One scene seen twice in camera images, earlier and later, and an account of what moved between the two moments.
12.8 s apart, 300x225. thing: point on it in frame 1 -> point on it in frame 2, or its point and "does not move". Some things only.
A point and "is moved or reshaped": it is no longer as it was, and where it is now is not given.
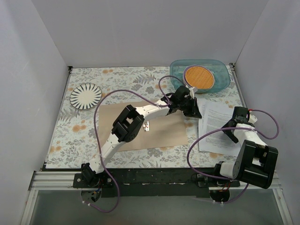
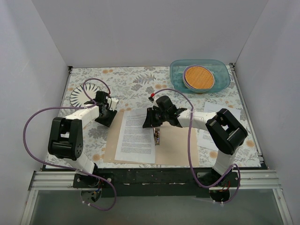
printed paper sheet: x=214 y=116 is moved or reshaped
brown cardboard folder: x=166 y=129 -> x=177 y=145
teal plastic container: x=205 y=75 does not move
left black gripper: x=191 y=107 -> x=106 y=116
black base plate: x=149 y=181 does not move
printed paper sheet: x=201 y=105 -> x=205 y=138
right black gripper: x=230 y=131 -> x=153 y=116
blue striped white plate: x=86 y=96 does not move
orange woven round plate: x=198 y=76 does not move
